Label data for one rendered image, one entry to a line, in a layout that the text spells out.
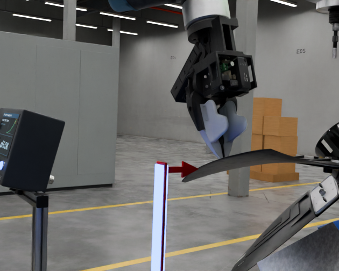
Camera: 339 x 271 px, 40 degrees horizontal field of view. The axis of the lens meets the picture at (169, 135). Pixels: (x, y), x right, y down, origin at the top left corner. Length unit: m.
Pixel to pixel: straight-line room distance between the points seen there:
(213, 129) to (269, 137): 8.53
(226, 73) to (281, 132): 8.42
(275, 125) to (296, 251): 8.29
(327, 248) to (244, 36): 6.46
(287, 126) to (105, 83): 3.68
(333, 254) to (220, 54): 0.38
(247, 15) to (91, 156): 3.19
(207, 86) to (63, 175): 6.59
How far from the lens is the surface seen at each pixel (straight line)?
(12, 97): 6.88
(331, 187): 0.98
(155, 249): 0.68
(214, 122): 0.72
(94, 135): 7.45
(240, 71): 0.72
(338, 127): 0.94
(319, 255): 0.85
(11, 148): 1.18
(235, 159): 0.70
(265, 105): 9.30
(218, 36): 0.73
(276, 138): 9.15
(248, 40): 7.23
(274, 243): 0.98
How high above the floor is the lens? 1.26
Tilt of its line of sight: 3 degrees down
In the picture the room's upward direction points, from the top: 2 degrees clockwise
